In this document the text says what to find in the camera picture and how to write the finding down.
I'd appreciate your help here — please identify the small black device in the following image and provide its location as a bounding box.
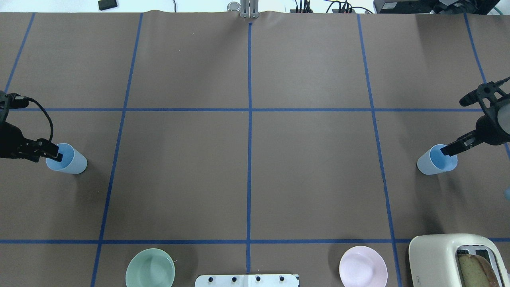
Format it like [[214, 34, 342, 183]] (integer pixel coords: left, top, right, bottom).
[[97, 0, 118, 11]]

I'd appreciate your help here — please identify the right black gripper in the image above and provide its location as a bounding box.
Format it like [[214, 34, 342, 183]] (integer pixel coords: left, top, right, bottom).
[[440, 115, 508, 156]]

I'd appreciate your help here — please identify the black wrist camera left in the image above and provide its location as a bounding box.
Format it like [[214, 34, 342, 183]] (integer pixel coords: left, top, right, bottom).
[[0, 91, 29, 125]]

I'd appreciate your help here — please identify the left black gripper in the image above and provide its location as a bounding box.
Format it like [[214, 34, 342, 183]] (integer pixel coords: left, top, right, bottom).
[[0, 122, 63, 162]]

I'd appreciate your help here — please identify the aluminium frame post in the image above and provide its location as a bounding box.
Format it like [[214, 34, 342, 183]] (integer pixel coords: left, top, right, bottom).
[[240, 0, 260, 19]]

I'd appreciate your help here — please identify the bread slice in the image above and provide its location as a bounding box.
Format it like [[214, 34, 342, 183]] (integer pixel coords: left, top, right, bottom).
[[457, 254, 499, 287]]

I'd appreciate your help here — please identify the black camera cable left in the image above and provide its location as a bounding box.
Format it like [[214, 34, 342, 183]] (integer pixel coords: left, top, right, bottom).
[[16, 96, 54, 144]]

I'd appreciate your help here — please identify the green bowl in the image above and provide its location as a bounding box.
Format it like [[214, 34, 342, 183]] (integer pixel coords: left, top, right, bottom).
[[125, 248, 176, 287]]

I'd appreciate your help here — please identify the cream toaster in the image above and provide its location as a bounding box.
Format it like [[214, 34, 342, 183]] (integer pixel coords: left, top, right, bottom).
[[408, 233, 509, 287]]

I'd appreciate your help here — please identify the pink bowl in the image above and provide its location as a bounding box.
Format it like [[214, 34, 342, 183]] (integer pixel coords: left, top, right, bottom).
[[338, 246, 388, 287]]

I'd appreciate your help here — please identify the light blue plastic cup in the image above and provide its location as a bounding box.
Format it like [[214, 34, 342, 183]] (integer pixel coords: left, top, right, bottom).
[[46, 143, 88, 175]]

